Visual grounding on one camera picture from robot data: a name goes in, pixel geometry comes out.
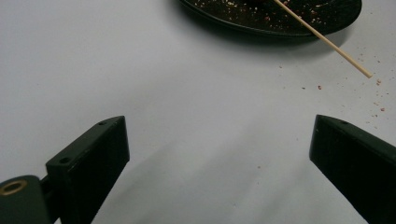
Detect thin wooden skewer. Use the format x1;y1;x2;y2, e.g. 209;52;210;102
273;0;374;79

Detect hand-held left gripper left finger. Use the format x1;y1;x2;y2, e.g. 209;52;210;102
45;115;131;224

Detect round black textured plate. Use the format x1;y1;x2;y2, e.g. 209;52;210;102
177;0;363;39

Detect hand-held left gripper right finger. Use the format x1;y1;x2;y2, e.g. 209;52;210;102
308;114;396;224

